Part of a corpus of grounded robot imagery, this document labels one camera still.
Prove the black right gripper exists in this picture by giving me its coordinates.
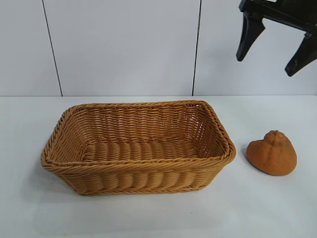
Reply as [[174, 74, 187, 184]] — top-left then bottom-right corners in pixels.
[[235, 0, 317, 77]]

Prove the brown woven wicker basket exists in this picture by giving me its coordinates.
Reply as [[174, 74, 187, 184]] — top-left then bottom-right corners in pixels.
[[40, 100, 237, 198]]

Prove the orange-brown bread bun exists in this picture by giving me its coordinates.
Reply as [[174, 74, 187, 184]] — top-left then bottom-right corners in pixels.
[[246, 129, 297, 176]]

